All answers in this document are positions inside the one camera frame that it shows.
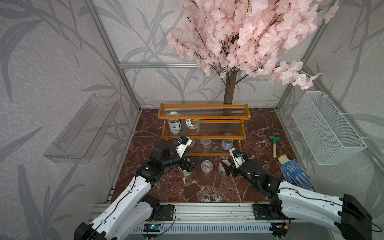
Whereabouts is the small clear tub pink label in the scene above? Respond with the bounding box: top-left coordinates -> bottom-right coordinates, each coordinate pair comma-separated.
201,160 -> 213,174

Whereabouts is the green silver-top tin can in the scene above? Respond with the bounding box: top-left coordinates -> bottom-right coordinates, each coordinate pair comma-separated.
218,160 -> 231,176

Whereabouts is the clear jar red label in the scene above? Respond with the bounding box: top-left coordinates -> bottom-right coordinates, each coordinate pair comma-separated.
185,119 -> 200,136

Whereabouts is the orange wooden three-tier shelf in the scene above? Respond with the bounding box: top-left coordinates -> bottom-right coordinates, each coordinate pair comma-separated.
158,104 -> 251,157

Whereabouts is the tall jar strawberry lid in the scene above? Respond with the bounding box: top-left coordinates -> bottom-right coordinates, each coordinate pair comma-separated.
178,166 -> 190,177

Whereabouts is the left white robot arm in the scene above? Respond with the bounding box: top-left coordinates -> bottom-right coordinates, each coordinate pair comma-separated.
74,136 -> 195,240

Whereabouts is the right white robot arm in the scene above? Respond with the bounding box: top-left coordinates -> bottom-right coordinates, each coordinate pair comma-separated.
224,160 -> 373,240

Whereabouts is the small clear tub red label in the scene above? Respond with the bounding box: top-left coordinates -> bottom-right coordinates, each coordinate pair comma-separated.
188,139 -> 195,149

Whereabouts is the green white tin can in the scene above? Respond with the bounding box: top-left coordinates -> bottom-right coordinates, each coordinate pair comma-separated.
167,111 -> 182,135

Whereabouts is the blue white work glove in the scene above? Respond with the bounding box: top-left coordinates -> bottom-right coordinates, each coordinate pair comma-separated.
278,155 -> 313,190

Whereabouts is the green circuit board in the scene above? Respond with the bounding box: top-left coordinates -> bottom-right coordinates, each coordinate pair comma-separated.
143,224 -> 163,233

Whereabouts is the pink blossom artificial tree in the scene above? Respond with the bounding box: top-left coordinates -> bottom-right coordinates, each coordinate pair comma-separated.
167,0 -> 340,105

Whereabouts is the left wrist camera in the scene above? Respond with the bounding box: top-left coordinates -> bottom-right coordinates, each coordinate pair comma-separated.
176,136 -> 192,158

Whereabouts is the aluminium front rail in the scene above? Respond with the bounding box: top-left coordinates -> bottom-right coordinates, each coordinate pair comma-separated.
86,201 -> 340,225

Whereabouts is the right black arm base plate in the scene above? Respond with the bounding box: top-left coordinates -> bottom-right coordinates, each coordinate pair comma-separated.
252,203 -> 295,221

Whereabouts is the green scraper wooden handle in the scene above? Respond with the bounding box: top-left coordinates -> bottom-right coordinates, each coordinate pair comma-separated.
269,136 -> 281,158

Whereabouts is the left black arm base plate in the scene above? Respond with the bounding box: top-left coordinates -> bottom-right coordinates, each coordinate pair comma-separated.
155,204 -> 176,222

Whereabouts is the right circuit board with wires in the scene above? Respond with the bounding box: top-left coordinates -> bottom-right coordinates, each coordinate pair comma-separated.
269,223 -> 290,240

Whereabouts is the white wire mesh basket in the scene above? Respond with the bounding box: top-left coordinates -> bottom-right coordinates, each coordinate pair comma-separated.
292,91 -> 367,166

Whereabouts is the clear acrylic wall shelf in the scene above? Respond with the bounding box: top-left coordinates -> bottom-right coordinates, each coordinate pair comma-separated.
44,94 -> 121,164

